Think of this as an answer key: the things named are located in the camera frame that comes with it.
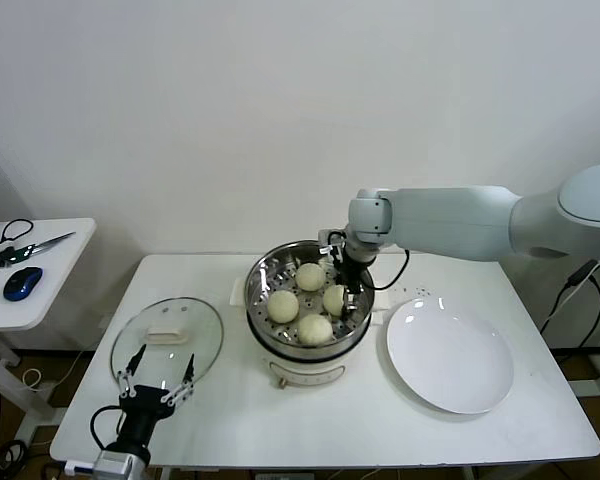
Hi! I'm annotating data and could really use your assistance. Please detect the white round plate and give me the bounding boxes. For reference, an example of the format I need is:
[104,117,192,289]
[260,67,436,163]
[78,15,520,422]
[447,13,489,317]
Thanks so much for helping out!
[385,298,515,415]

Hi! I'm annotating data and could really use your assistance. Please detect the black floor cable bundle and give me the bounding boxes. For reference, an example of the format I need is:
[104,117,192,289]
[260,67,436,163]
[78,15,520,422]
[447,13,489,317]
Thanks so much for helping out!
[0,438,31,472]

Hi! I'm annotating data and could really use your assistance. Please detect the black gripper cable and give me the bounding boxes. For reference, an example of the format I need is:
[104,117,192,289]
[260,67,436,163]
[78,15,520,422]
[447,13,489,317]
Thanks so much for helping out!
[372,247,411,291]
[90,404,124,451]

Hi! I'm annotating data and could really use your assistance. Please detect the white electric cooker pot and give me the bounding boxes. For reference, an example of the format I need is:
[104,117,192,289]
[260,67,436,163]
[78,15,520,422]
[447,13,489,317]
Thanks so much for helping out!
[247,308,384,391]

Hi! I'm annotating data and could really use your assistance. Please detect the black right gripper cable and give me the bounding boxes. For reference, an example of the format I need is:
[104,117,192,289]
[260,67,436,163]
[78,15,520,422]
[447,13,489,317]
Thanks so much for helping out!
[372,247,411,291]

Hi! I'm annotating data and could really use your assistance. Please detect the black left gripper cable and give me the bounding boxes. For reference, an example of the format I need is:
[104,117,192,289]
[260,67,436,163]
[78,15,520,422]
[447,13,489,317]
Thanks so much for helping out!
[90,404,124,451]

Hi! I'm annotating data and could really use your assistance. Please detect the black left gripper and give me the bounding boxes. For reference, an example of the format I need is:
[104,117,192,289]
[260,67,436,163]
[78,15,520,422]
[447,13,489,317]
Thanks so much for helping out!
[116,343,197,451]

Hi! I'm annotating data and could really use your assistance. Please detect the white side table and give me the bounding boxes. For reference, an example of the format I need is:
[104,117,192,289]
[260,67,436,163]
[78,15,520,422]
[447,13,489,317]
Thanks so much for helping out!
[0,218,98,446]

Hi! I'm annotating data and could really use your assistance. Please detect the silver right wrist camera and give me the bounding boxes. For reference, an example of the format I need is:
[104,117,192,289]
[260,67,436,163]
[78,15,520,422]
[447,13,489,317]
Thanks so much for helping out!
[317,228,346,257]

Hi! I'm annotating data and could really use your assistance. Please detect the black handled scissors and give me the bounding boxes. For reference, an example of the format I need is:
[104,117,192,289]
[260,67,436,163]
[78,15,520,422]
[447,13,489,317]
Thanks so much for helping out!
[0,218,77,257]

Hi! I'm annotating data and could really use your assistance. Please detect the glass pot lid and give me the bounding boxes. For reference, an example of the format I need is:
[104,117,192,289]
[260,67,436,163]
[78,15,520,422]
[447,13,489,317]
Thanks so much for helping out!
[110,297,225,389]

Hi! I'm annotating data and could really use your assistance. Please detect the stainless steel steamer basket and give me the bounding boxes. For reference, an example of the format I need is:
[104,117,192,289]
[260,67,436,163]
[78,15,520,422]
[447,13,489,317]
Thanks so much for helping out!
[228,240,392,357]

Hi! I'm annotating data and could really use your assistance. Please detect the white steamed baozi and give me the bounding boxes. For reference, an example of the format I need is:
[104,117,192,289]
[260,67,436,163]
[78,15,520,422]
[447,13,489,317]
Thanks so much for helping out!
[322,284,349,317]
[297,313,334,348]
[266,291,300,324]
[294,262,327,292]

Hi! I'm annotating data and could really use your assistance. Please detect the blue computer mouse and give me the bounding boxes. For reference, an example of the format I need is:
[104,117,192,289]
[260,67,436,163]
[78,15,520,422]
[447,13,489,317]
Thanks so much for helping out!
[3,266,45,302]

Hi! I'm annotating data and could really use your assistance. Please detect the white floor cable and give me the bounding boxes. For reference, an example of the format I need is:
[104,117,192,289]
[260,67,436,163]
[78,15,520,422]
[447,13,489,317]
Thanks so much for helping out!
[22,348,89,391]

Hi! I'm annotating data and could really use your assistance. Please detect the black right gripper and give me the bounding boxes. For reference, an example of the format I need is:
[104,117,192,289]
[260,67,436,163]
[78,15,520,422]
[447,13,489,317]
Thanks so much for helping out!
[335,244,371,321]

